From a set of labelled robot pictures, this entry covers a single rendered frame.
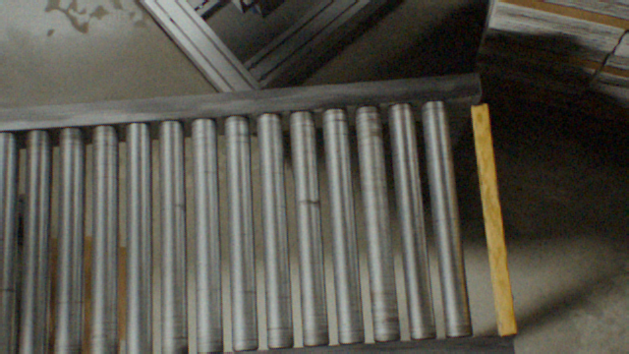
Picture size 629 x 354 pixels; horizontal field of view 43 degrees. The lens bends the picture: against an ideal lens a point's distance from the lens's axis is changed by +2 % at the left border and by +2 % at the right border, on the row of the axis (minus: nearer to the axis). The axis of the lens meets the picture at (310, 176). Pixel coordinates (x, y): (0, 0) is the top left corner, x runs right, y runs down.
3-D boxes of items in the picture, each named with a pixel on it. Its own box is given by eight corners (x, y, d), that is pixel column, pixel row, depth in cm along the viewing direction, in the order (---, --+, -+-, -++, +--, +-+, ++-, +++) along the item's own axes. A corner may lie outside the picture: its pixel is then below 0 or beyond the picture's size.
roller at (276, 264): (282, 115, 160) (280, 106, 155) (296, 354, 148) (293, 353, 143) (257, 117, 160) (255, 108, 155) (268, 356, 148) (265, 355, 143)
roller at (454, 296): (444, 102, 159) (447, 93, 154) (472, 343, 147) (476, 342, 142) (419, 104, 159) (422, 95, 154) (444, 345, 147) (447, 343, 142)
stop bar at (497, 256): (487, 105, 153) (489, 102, 151) (517, 336, 142) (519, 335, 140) (470, 107, 153) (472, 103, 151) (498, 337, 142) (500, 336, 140)
